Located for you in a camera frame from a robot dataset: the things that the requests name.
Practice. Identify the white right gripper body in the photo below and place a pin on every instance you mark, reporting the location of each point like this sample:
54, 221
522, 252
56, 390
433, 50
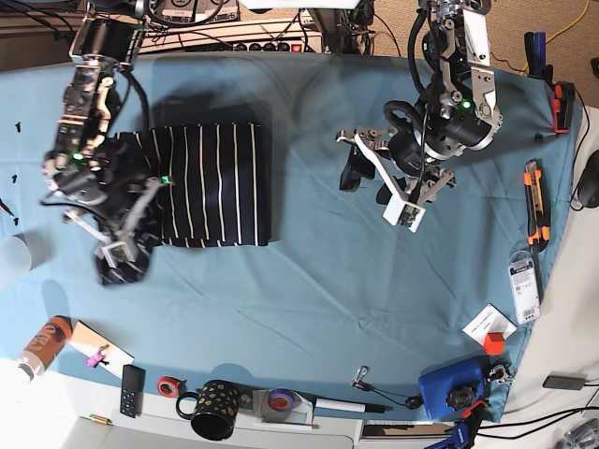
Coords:
117, 238

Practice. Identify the navy white striped t-shirt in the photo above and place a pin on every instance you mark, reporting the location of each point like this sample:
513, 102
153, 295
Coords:
218, 195

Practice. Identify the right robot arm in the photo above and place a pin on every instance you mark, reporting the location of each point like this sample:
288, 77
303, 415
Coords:
103, 184

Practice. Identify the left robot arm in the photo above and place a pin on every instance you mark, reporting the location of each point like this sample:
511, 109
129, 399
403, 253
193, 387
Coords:
456, 110

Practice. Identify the translucent white cup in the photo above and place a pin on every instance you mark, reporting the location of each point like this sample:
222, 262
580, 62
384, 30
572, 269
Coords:
15, 260

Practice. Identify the orange black utility knife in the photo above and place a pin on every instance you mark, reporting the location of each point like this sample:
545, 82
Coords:
538, 209

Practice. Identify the orange brown bottle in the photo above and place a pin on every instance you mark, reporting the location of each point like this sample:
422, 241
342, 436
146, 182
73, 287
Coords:
42, 349

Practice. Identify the teal table cloth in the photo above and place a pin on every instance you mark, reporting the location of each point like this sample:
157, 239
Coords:
338, 287

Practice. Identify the clear plastic bit case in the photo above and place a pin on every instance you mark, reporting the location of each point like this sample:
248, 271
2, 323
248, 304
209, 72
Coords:
524, 288

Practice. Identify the black power strip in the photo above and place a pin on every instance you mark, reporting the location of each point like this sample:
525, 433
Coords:
284, 46

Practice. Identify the white paper card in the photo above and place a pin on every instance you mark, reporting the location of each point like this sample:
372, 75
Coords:
489, 320

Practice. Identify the black remote control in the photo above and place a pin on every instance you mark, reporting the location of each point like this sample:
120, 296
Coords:
131, 390

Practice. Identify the red tape roll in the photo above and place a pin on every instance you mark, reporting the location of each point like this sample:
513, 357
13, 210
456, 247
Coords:
168, 387

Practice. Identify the black computer mouse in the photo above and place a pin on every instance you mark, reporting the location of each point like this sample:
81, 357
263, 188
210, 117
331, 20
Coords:
588, 186

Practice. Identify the small orange cube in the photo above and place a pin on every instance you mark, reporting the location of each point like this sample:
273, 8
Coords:
494, 343

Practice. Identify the orange black clamp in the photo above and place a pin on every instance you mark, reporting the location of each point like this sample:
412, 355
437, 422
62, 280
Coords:
562, 106

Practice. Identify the black mug yellow pattern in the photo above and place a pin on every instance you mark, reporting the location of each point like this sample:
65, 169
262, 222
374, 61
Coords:
211, 411

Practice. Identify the blue plastic box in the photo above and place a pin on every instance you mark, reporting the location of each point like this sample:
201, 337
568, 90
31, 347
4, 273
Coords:
435, 385

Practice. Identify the black knob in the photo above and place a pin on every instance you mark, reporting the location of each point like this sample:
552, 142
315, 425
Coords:
460, 397

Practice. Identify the white black marker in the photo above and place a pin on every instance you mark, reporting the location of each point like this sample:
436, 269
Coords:
350, 407

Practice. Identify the purple tape roll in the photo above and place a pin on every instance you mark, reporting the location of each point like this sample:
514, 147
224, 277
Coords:
281, 400

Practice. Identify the black power adapter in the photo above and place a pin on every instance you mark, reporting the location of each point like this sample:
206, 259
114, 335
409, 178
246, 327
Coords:
560, 381

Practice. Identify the blue black bar clamp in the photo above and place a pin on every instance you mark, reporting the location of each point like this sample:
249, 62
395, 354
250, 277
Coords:
463, 434

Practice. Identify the blue clamp handle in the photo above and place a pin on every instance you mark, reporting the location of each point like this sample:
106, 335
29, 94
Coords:
535, 44

